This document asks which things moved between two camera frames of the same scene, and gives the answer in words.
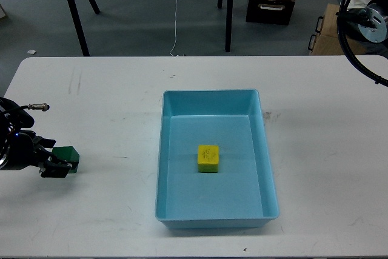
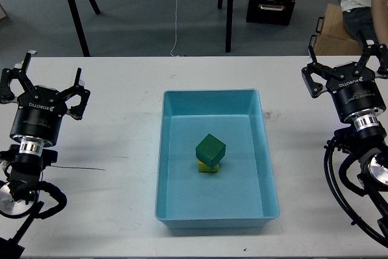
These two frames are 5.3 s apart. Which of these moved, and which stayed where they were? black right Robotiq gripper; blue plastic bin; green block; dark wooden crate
Moved: black right Robotiq gripper; green block
Stayed: blue plastic bin; dark wooden crate
